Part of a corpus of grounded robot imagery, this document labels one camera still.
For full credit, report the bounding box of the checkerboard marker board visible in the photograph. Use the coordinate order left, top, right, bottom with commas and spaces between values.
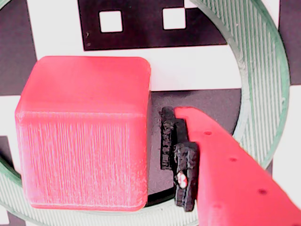
0, 0, 301, 226

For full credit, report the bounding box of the green ring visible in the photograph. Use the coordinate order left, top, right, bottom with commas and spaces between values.
0, 0, 291, 226

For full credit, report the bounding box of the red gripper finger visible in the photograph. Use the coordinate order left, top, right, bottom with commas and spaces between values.
159, 105, 301, 226

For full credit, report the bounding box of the red cube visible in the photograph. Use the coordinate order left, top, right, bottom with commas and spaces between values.
14, 56, 151, 211

